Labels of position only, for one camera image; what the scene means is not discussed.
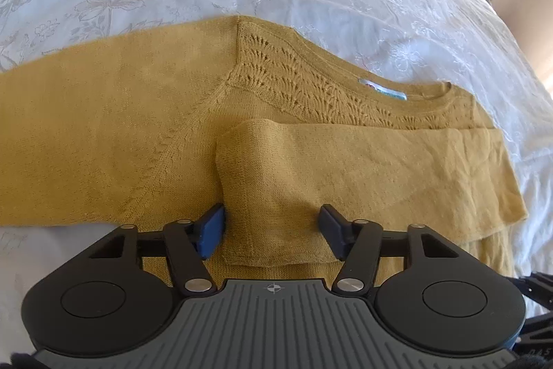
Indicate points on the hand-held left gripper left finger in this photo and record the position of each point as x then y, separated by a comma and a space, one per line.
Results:
212, 231

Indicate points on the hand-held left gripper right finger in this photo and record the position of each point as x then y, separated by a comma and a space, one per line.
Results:
330, 224

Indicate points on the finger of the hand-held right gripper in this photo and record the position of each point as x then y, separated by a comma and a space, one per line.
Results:
538, 328
538, 287

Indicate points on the mustard yellow knit sweater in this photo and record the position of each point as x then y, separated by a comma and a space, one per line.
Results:
129, 127

